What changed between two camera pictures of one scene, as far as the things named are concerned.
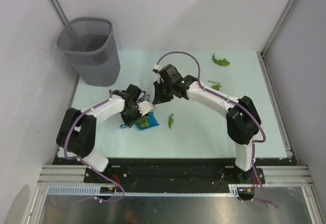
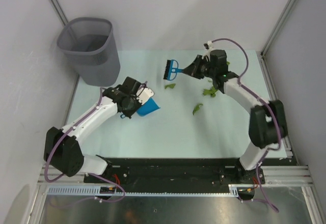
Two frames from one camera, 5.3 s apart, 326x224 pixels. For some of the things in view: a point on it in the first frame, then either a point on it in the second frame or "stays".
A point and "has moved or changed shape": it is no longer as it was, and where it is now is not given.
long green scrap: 170,120 -> 196,108
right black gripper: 158,98 -> 193,70
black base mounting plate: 217,171 stays
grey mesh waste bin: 89,44 stays
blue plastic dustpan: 147,120 has moved or changed shape
